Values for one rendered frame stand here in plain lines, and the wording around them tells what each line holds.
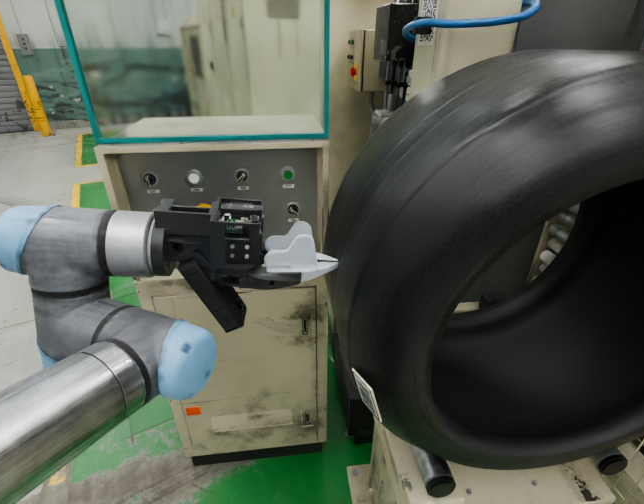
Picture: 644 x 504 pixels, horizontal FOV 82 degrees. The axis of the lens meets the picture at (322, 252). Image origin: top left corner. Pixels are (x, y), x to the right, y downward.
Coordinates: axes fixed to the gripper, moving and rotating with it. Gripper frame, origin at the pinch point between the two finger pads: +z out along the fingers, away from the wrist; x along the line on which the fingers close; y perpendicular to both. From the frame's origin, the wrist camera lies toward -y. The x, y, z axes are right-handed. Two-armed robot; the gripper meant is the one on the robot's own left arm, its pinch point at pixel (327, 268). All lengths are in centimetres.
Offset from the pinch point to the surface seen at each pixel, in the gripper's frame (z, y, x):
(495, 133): 11.4, 19.5, -8.2
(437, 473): 18.9, -28.5, -10.0
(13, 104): -476, -132, 758
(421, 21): 15.0, 30.0, 27.5
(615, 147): 20.1, 19.9, -11.7
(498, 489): 34, -38, -8
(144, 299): -41, -44, 52
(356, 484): 32, -118, 38
